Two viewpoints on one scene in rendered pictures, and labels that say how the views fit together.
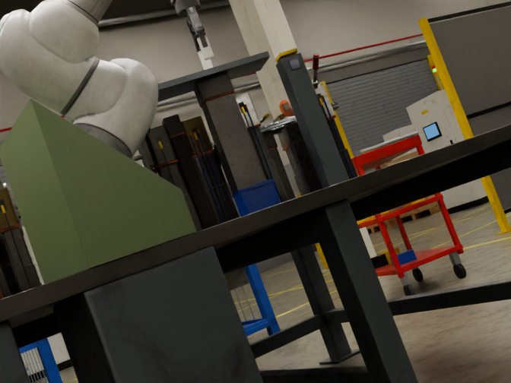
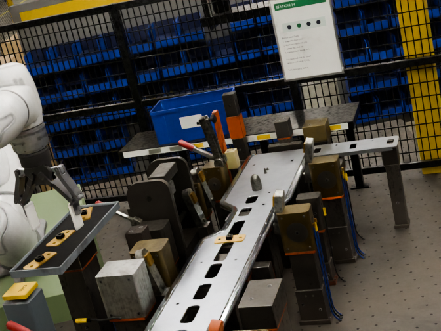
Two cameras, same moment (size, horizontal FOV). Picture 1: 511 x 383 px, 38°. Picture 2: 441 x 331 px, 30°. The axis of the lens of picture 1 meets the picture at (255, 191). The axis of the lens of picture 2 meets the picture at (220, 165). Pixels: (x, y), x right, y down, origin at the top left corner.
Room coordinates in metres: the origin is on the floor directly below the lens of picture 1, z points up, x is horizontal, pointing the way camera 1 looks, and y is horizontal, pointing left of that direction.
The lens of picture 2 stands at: (3.63, -1.36, 1.91)
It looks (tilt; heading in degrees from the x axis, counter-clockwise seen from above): 19 degrees down; 124
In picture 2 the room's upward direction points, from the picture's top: 14 degrees counter-clockwise
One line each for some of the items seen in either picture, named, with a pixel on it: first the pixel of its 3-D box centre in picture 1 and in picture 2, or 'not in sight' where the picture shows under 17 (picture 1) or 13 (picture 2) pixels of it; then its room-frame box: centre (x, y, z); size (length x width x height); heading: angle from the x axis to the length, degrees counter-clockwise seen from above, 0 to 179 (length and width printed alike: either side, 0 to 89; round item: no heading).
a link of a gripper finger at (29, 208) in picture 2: (205, 47); (32, 216); (2.12, -0.01, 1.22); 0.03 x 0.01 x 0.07; 96
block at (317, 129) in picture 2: not in sight; (324, 170); (2.40, 1.07, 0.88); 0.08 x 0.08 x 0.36; 15
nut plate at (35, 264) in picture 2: not in sight; (39, 259); (2.21, -0.12, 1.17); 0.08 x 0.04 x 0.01; 87
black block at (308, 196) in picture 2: not in sight; (321, 240); (2.57, 0.63, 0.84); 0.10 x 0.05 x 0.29; 15
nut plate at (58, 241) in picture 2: not in sight; (60, 236); (2.18, 0.00, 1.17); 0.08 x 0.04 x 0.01; 96
